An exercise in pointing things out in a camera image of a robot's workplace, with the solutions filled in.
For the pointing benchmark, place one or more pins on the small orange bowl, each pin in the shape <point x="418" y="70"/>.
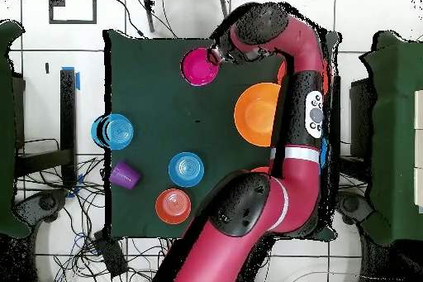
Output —
<point x="173" y="206"/>

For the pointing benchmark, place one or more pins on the small blue bowl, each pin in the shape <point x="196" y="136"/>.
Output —
<point x="186" y="169"/>
<point x="119" y="131"/>

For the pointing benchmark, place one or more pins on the large yellow-orange bowl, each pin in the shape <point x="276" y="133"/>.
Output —
<point x="254" y="115"/>

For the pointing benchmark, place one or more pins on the black power box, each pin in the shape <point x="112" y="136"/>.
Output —
<point x="110" y="255"/>

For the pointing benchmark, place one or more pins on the small pink bowl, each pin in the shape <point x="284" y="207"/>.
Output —
<point x="197" y="68"/>

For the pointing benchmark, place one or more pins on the blue tape strip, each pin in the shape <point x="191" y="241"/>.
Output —
<point x="78" y="82"/>

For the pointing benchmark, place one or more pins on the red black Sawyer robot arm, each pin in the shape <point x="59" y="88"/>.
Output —
<point x="297" y="179"/>

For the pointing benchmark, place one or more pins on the dark green table cloth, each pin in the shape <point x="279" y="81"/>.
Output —
<point x="158" y="103"/>

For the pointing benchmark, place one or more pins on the purple cup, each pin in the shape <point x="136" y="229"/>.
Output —
<point x="124" y="176"/>

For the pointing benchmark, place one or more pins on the large blue bowl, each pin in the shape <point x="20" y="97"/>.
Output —
<point x="324" y="154"/>

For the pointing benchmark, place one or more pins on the black office chair base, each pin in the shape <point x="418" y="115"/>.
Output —
<point x="350" y="204"/>
<point x="48" y="203"/>

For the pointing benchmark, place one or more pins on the green cloth covered side table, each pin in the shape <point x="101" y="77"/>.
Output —
<point x="396" y="130"/>
<point x="6" y="113"/>

